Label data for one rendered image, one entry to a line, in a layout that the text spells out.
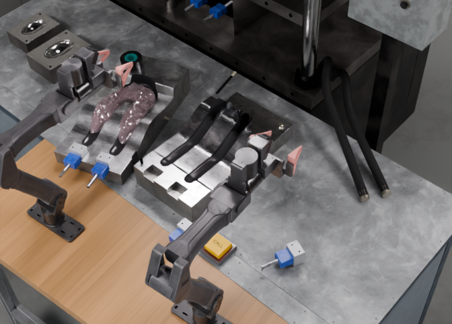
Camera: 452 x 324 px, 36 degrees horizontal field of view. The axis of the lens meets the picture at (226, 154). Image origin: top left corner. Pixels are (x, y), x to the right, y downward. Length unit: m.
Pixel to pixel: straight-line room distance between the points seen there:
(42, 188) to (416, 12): 1.28
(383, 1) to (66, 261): 1.31
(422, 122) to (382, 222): 1.54
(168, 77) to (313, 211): 0.72
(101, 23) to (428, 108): 1.77
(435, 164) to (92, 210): 1.84
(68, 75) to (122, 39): 0.92
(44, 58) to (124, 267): 0.98
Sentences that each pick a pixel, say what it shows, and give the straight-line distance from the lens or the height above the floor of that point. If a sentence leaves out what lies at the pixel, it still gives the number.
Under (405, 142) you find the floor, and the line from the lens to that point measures 3.57.
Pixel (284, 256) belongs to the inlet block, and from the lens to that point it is 2.05.
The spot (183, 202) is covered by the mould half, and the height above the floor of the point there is 0.88.
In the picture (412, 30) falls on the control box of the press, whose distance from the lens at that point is 2.36.
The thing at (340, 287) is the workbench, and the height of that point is 0.80.
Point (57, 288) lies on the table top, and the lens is 2.12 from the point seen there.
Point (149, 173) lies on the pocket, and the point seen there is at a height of 0.86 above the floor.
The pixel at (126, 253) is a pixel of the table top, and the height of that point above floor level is 0.80.
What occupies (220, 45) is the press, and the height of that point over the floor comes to 0.79.
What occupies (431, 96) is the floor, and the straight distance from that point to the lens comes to 3.85.
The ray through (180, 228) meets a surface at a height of 0.85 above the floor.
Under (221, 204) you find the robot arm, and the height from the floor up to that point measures 1.23.
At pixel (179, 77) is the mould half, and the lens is 2.49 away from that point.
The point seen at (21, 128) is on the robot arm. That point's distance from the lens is 1.94.
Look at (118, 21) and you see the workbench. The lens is 2.97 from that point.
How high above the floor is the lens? 2.55
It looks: 48 degrees down
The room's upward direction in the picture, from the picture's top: 3 degrees counter-clockwise
